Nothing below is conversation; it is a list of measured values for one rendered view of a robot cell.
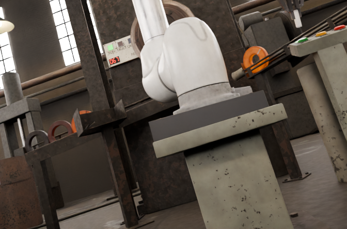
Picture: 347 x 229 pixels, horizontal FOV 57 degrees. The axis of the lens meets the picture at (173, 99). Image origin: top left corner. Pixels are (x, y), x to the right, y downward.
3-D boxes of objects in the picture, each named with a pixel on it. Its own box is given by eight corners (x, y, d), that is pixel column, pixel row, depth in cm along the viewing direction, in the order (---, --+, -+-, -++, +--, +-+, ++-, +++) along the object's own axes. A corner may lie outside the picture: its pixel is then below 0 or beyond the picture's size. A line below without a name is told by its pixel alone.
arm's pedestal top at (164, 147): (288, 118, 74) (282, 102, 75) (156, 159, 76) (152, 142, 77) (263, 127, 106) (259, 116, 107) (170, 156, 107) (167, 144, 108)
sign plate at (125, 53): (110, 68, 237) (104, 45, 240) (143, 56, 234) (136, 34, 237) (109, 67, 235) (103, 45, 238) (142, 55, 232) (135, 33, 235)
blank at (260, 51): (260, 78, 189) (257, 78, 187) (241, 63, 198) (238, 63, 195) (273, 55, 182) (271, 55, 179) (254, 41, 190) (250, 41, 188)
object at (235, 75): (239, 81, 201) (235, 72, 202) (250, 74, 195) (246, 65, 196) (234, 81, 196) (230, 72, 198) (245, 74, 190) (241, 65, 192)
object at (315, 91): (334, 180, 144) (293, 72, 153) (362, 173, 142) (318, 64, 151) (344, 184, 132) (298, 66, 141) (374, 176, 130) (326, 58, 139)
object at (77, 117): (101, 235, 184) (72, 115, 196) (144, 219, 196) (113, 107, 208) (110, 239, 166) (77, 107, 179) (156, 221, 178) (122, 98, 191)
